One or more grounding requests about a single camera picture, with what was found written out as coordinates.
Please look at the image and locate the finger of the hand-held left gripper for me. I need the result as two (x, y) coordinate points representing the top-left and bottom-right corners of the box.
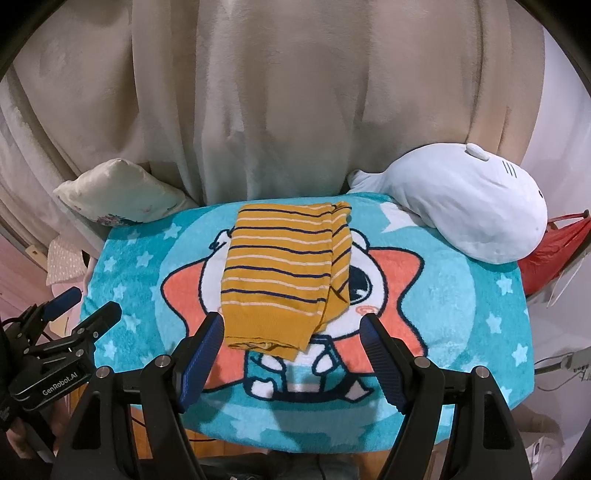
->
(69, 301), (123, 354)
(18, 286), (83, 342)

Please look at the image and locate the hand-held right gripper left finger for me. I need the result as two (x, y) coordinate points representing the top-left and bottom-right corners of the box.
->
(50, 311), (225, 480)

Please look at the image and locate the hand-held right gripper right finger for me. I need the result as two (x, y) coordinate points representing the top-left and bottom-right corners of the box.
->
(360, 313), (536, 480)

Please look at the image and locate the yellow striped sweater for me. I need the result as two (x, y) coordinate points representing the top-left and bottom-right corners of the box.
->
(219, 200), (353, 361)

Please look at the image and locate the dotted beige cloth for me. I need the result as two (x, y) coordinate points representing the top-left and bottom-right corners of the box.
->
(46, 237), (88, 287)

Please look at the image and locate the blue star cartoon blanket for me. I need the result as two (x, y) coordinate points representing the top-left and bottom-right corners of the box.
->
(79, 191), (536, 454)

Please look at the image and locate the white pillow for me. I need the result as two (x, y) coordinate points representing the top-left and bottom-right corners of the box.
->
(53, 158), (199, 228)

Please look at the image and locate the cardboard box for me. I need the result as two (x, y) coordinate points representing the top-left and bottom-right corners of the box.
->
(512, 406), (570, 480)

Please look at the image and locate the white plush toy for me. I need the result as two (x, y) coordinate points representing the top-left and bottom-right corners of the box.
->
(346, 143), (549, 265)

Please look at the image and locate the white plastic device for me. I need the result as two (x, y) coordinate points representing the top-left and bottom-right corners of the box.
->
(536, 348), (591, 376)

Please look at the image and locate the red plastic bag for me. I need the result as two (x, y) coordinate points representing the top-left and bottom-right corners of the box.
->
(516, 210), (591, 296)

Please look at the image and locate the beige curtain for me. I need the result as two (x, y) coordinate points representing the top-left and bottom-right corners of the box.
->
(0, 0), (546, 259)

